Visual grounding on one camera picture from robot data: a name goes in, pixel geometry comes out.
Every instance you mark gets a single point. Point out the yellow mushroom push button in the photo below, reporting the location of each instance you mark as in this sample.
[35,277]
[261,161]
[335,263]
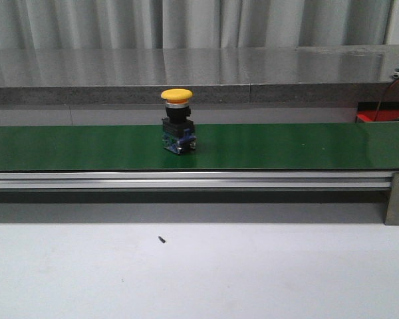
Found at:
[178,131]

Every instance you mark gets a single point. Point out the grey granite counter shelf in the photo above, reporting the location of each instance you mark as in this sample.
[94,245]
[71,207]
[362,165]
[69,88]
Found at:
[346,74]

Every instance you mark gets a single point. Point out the green conveyor belt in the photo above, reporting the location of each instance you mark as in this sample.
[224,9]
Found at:
[336,146]

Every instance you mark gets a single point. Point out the red plastic tray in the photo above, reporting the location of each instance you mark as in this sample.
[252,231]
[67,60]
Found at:
[370,112]

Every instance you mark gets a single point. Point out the grey pleated curtain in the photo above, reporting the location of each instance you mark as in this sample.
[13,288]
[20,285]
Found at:
[191,24]

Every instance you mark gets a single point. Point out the aluminium conveyor side rail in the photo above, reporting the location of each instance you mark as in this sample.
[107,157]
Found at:
[196,179]

